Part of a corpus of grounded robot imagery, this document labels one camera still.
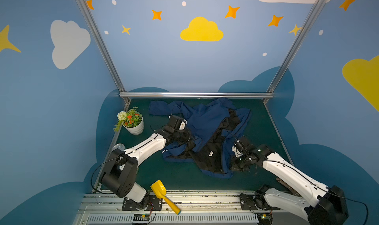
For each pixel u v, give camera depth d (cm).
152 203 74
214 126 101
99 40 84
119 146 88
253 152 56
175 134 72
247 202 75
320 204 39
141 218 73
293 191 47
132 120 87
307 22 79
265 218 73
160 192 78
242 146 64
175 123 68
